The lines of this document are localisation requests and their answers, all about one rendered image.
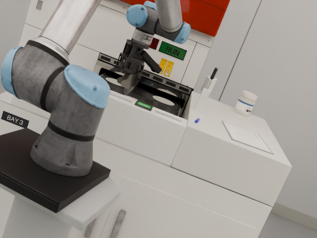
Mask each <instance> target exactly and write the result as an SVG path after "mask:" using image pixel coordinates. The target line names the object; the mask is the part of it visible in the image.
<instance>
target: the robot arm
mask: <svg viewBox="0 0 317 238"><path fill-rule="evenodd" d="M101 1H102V0H61V1H60V3H59V4H58V6H57V7H56V9H55V11H54V12H53V14H52V15H51V17H50V19H49V20H48V22H47V24H46V25H45V27H44V28H43V30H42V31H41V33H40V35H39V36H38V37H37V38H33V39H29V40H28V42H27V43H26V45H25V46H24V47H22V46H17V47H14V48H13V49H11V50H10V51H9V52H8V53H7V55H6V57H5V59H4V61H3V63H2V67H1V73H0V74H1V83H2V85H3V87H4V89H5V90H6V91H7V92H9V93H10V94H12V95H14V96H15V97H16V98H18V99H20V100H24V101H26V102H28V103H30V104H32V105H34V106H36V107H38V108H40V109H42V110H44V111H46V112H48V113H50V119H49V122H48V124H47V127H46V128H45V129H44V131H43V132H42V133H41V135H40V136H39V137H38V139H37V140H36V141H35V143H34V144H33V146H32V149H31V152H30V156H31V158H32V160H33V161H34V162H35V163H36V164H38V165H39V166H40V167H42V168H44V169H46V170H48V171H50V172H53V173H56V174H59V175H63V176H69V177H81V176H85V175H87V174H88V173H89V172H90V170H91V167H92V158H93V140H94V137H95V134H96V132H97V129H98V126H99V124H100V120H101V118H102V115H103V112H104V110H105V108H106V106H107V104H108V97H109V94H110V87H109V85H108V83H107V82H106V81H105V80H104V79H103V78H102V77H100V76H99V75H97V74H96V73H94V72H92V71H90V70H88V69H85V68H83V67H81V66H78V65H71V64H70V62H69V58H68V56H69V54H70V52H71V50H72V49H73V47H74V46H75V44H76V42H77V41H78V39H79V37H80V36H81V34H82V32H83V31H84V29H85V27H86V26H87V24H88V22H89V21H90V19H91V17H92V16H93V14H94V12H95V10H96V9H97V7H98V6H99V4H100V2H101ZM126 18H127V21H128V22H129V24H131V25H132V26H134V27H136V28H135V31H134V33H133V36H132V40H129V39H127V41H126V44H125V47H124V50H123V53H120V54H119V57H118V60H117V63H116V65H117V66H118V67H119V68H120V69H122V70H123V71H125V73H124V76H122V77H119V78H118V79H117V82H118V83H119V84H121V86H123V87H124V95H128V94H129V93H130V92H131V91H132V90H133V89H134V88H135V87H136V86H137V84H138V83H139V81H140V79H141V77H142V73H143V69H144V62H145V63H146V64H147V65H148V66H149V67H150V69H151V71H153V72H156V73H158V74H159V73H160V72H161V71H162V69H161V67H160V66H159V64H158V63H156V62H155V61H154V60H153V58H152V57H151V56H150V55H149V54H148V53H147V52H146V51H145V50H143V49H149V45H151V42H152V39H153V36H154V34H156V35H159V36H161V37H164V38H166V39H168V40H171V41H173V42H176V43H178V44H184V43H185V42H186V40H187V39H188V37H189V34H190V31H191V26H190V25H189V24H188V23H186V22H183V20H182V12H181V5H180V0H155V3H153V2H150V1H145V3H144V5H141V4H136V5H132V6H131V7H130V8H129V9H128V11H127V14H126ZM119 58H120V60H119ZM118 61H119V63H118ZM134 73H135V75H134Z"/></svg>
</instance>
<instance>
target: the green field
mask: <svg viewBox="0 0 317 238"><path fill-rule="evenodd" d="M160 51H162V52H164V53H167V54H170V55H172V56H175V57H177V58H180V59H182V60H183V58H184V55H185V52H186V51H184V50H182V49H179V48H177V47H175V46H172V45H169V44H167V43H164V42H163V43H162V45H161V48H160Z"/></svg>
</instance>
